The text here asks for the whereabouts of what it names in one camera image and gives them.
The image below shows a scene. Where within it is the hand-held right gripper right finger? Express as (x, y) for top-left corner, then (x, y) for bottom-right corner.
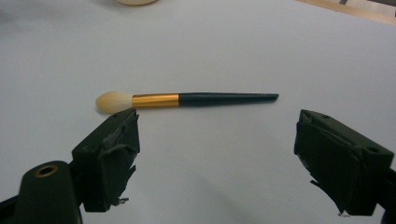
(293, 108), (395, 217)

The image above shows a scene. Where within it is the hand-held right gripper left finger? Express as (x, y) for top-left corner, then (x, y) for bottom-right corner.
(71, 107), (141, 214)

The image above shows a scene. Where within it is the wooden spoon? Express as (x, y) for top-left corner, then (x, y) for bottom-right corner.
(94, 91), (280, 115)

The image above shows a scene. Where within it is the wooden table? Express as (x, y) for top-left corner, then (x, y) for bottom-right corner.
(294, 0), (396, 27)

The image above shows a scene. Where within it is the cream ribbed round pot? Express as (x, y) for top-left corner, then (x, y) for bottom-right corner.
(115, 0), (160, 7)

